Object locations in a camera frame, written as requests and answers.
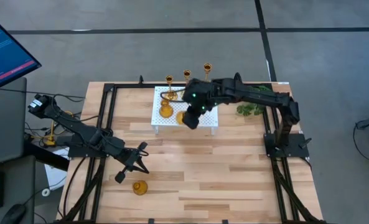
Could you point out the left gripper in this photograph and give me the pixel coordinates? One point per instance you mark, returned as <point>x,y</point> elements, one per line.
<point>129,157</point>

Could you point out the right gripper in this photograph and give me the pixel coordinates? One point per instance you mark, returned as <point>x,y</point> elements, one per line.
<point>192,118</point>

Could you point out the amber ribbed glass candle holder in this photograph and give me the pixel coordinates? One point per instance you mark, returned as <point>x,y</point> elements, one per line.
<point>166,111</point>
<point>179,118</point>
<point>140,188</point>

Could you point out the tall brass candlestick holder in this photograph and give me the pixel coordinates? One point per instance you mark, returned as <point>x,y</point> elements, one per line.
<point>169,78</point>
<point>187,74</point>
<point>207,67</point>

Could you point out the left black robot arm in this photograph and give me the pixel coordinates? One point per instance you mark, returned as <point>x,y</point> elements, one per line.
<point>78,127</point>

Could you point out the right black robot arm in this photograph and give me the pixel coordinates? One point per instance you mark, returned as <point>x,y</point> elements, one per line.
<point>252,95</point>

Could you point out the white perforated metal shelf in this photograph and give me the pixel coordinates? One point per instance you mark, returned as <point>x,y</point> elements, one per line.
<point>209,119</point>

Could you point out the green leafy plant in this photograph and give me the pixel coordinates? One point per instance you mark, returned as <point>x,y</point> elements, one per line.
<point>246,109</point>

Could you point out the white paper sheet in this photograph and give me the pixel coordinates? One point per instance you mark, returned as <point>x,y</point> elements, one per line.
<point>55,177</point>

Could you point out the yellow clamp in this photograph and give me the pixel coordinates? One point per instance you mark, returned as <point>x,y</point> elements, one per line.
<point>51,140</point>

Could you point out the white tape roll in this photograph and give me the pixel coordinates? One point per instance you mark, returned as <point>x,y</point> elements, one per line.
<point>43,192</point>

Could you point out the black computer mouse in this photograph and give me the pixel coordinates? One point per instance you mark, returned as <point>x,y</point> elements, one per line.
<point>13,214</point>

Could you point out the grey desk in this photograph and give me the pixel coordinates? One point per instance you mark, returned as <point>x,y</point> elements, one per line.
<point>3,124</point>

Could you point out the computer monitor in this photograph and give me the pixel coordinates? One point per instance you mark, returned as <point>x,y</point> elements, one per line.
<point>3,53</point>

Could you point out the black aluminium table frame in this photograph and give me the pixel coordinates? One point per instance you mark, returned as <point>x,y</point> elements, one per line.
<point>108,87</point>

